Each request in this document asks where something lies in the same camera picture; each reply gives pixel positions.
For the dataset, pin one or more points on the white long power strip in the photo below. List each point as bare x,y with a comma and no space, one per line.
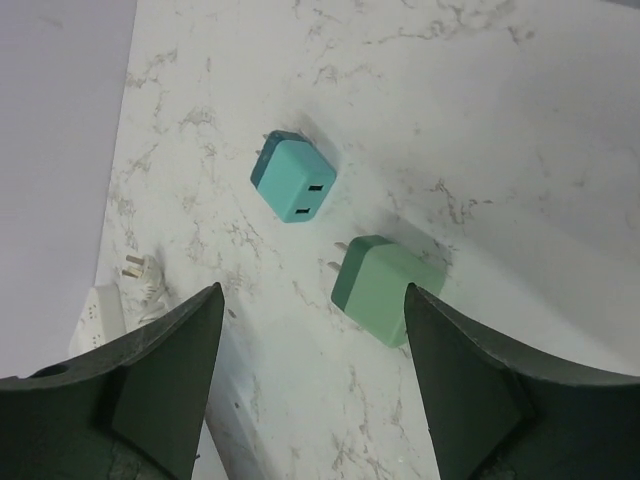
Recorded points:
230,445

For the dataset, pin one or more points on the teal small adapter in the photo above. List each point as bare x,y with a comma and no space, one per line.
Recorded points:
292,176

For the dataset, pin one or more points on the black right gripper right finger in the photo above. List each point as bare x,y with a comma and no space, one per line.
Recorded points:
497,408

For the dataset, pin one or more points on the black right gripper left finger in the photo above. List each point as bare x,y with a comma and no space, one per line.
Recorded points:
130,409

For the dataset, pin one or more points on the green small adapter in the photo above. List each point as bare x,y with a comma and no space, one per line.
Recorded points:
371,284

